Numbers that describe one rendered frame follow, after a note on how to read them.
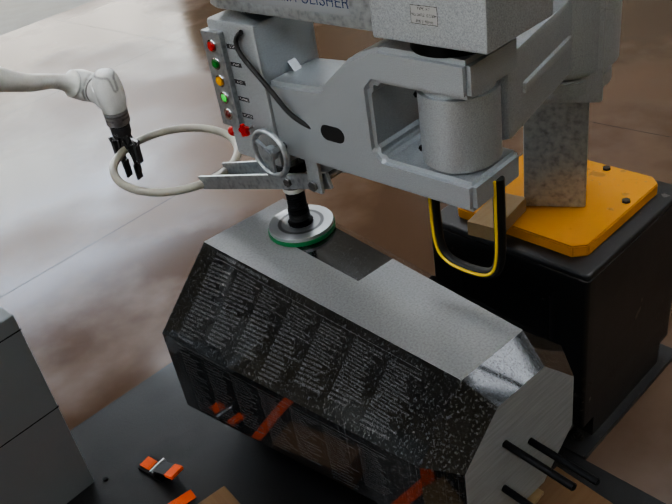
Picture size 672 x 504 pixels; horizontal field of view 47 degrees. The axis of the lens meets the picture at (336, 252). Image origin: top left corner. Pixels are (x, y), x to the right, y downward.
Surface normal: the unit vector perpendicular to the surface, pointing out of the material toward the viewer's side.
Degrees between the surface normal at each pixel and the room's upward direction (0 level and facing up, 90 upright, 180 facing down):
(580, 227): 0
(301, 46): 90
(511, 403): 90
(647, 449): 0
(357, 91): 90
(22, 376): 90
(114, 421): 0
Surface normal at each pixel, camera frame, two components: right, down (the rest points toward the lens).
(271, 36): 0.72, 0.29
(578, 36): 0.11, 0.54
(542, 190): -0.26, 0.57
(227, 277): -0.61, -0.25
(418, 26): -0.68, 0.49
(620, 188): -0.15, -0.82
